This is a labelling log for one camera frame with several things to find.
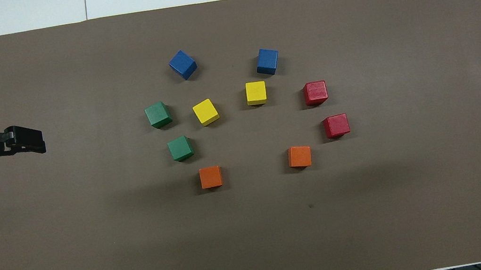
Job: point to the red wooden cube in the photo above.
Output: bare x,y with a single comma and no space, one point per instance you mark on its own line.
337,125
315,92

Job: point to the yellow wooden cube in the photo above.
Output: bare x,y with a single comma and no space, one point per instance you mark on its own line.
205,111
256,92

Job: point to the brown table mat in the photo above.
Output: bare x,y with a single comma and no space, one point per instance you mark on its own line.
95,247

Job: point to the blue wooden cube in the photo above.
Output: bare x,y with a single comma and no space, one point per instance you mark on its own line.
267,60
182,65

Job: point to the orange wooden cube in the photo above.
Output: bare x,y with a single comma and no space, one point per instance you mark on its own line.
211,176
299,156

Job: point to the green wooden cube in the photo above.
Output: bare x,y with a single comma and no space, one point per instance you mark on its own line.
180,147
157,114

